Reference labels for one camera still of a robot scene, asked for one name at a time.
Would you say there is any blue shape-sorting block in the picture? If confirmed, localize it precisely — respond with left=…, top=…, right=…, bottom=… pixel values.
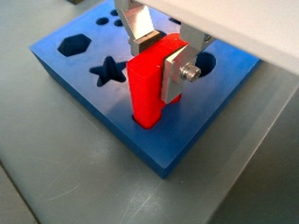
left=31, top=0, right=260, bottom=178

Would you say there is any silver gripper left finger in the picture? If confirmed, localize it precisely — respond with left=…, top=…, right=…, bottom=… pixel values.
left=115, top=0, right=163, bottom=56

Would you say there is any red square-circle peg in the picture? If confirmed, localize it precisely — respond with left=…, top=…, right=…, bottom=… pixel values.
left=126, top=33, right=187, bottom=130

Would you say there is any dark grey block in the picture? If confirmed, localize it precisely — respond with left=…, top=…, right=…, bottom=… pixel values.
left=67, top=0, right=87, bottom=5

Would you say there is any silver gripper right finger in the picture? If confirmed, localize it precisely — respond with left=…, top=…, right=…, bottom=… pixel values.
left=162, top=24, right=216, bottom=103

